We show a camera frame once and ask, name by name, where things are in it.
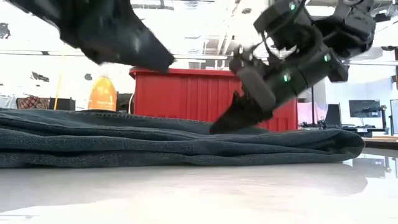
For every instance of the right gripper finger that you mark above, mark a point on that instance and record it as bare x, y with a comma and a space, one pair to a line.
256, 88
239, 118

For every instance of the dark blue jeans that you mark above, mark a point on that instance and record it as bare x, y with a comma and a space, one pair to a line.
155, 140

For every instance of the red plastic bin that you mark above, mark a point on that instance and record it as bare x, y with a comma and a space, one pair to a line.
192, 96

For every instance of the black metal stand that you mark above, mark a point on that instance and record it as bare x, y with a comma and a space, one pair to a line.
312, 105

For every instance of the black chair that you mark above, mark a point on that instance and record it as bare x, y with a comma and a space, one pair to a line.
333, 115

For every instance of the orange spray bottle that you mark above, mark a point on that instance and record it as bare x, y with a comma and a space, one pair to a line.
102, 93

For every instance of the black box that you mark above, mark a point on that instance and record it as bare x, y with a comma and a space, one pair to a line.
62, 104

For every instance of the patterned cloth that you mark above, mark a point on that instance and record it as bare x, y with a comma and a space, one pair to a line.
32, 102

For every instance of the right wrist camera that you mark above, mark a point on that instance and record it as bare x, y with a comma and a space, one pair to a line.
280, 21

